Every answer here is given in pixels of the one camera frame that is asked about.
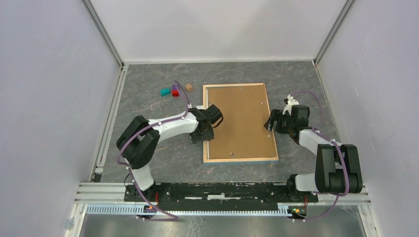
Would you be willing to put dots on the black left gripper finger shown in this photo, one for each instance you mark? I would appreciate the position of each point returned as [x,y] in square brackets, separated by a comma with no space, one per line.
[208,134]
[196,137]

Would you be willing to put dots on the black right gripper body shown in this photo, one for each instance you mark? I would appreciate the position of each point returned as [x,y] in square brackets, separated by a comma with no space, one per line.
[283,123]

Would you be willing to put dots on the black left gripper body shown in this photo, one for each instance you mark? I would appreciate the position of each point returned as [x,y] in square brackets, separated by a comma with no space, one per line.
[210,126]

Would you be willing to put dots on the wooden picture frame teal edge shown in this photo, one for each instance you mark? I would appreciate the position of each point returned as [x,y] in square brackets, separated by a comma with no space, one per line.
[205,98]

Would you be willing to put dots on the brown cardboard backing board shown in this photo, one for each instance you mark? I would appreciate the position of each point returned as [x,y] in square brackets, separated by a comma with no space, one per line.
[242,121]

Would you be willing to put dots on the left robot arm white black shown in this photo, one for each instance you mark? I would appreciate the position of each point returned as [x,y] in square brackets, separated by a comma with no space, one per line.
[139,140]

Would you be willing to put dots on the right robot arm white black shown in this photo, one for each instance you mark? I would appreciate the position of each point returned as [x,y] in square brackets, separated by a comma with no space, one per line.
[337,168]

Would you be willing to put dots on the natural wooden cube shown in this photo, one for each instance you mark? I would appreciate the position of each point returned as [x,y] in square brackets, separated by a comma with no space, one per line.
[188,87]

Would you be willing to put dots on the teal wooden block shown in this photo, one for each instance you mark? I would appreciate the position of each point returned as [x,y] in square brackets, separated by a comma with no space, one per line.
[165,92]

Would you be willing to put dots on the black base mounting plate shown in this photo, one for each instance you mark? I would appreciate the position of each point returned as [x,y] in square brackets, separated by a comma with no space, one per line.
[219,196]

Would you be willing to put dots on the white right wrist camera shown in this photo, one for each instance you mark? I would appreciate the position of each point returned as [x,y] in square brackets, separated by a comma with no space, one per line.
[289,101]

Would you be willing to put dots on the aluminium rail base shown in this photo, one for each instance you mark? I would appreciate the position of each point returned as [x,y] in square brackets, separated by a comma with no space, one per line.
[108,198]

